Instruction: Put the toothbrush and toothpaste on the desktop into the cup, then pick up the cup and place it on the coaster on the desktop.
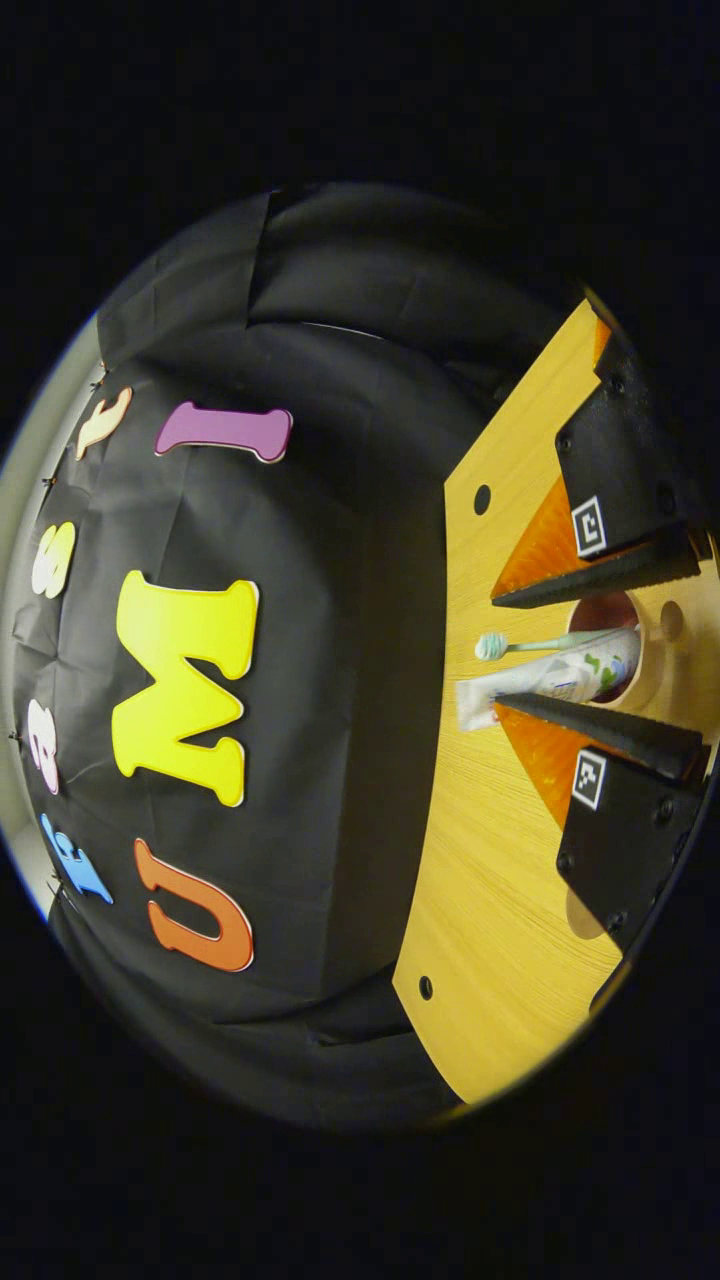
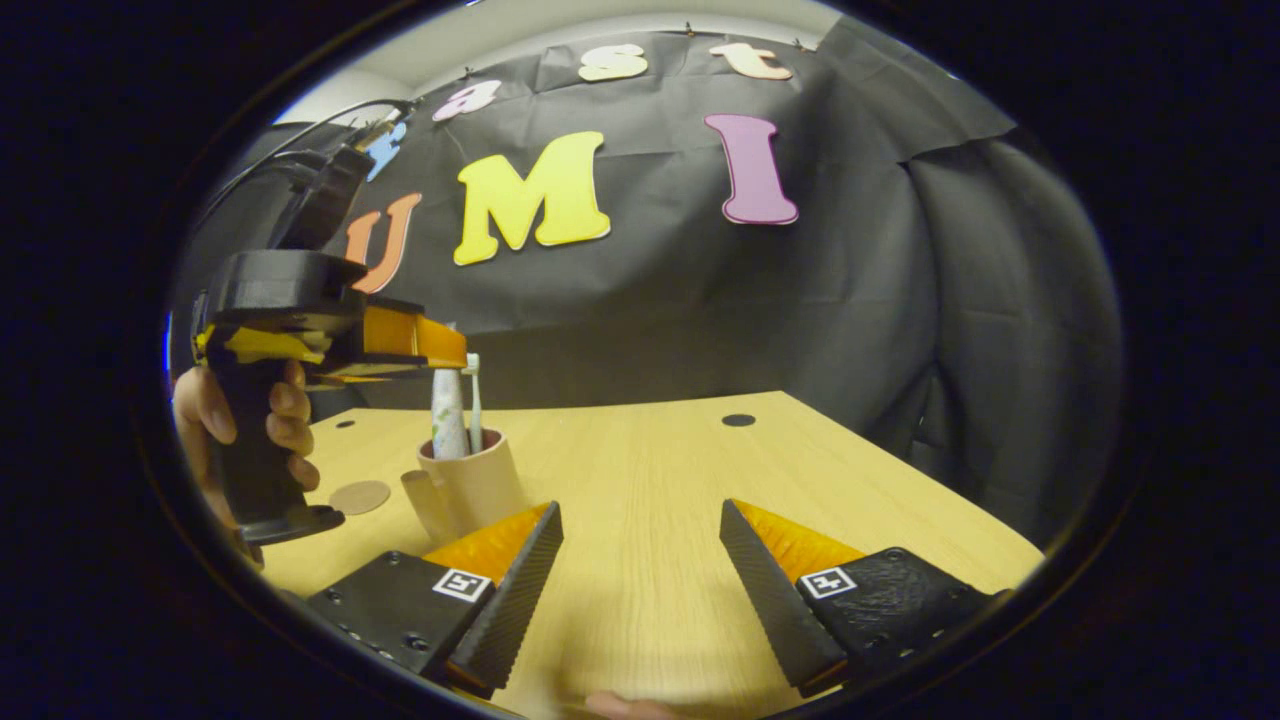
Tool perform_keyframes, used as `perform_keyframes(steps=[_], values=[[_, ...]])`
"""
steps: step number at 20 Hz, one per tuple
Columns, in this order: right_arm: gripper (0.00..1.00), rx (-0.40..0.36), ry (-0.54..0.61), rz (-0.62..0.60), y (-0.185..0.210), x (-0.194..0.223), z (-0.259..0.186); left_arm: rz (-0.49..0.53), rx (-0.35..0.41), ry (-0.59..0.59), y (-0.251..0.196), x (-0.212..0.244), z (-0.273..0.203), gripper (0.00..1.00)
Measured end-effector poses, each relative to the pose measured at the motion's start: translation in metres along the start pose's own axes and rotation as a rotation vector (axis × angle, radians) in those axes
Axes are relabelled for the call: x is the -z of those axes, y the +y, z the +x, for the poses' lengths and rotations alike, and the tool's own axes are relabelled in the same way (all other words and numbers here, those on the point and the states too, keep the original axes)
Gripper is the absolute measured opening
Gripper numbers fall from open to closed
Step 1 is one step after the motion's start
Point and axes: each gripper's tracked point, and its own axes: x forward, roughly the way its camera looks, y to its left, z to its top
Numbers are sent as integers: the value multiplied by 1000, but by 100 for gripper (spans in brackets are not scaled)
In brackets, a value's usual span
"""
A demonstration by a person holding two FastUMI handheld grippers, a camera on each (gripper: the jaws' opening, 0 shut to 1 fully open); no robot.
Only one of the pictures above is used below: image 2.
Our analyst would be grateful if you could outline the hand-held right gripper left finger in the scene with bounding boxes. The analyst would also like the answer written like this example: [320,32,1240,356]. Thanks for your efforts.
[305,500,564,699]

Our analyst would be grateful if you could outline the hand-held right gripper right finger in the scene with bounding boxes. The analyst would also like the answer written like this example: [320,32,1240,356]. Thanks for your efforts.
[720,499,993,699]

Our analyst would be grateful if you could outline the white toothpaste tube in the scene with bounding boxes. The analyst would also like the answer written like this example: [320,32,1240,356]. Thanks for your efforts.
[430,366,471,461]

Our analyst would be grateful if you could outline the pale green toothbrush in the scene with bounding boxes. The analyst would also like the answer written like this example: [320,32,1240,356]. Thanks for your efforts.
[462,352,484,453]

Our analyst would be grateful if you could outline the beige cup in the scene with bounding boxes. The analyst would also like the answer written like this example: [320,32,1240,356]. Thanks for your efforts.
[402,428,528,547]

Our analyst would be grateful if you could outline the round brown coaster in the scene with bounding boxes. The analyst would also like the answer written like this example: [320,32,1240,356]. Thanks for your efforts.
[328,480,393,517]

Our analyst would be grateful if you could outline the wooden desktop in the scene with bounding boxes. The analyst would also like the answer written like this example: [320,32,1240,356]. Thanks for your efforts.
[258,390,1046,720]

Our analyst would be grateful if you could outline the black backdrop cloth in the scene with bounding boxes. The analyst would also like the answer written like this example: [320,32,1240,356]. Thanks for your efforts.
[170,20,1126,546]

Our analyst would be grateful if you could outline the black cable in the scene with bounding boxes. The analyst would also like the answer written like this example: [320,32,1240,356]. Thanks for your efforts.
[200,98,419,236]

